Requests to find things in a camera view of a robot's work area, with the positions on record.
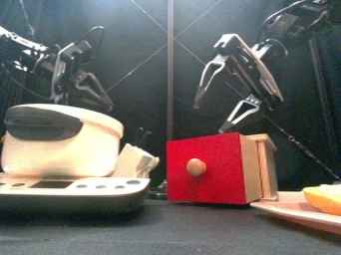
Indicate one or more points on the orange toy fruit slice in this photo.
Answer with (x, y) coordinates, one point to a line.
(323, 199)

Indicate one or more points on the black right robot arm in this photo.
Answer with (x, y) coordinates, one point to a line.
(301, 20)

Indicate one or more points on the white toy knife block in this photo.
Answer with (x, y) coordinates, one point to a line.
(132, 164)

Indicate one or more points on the pink plate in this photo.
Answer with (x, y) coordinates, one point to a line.
(293, 209)

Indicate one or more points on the grey toy appliance base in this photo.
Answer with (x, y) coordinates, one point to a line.
(71, 192)

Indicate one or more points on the red wooden drawer box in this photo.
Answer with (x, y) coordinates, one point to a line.
(208, 166)

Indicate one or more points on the white toy rice cooker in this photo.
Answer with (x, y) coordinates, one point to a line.
(61, 142)

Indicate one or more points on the grey vertical frame pole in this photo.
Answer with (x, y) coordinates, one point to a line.
(170, 66)

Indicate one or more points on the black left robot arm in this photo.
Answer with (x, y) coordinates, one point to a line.
(21, 50)

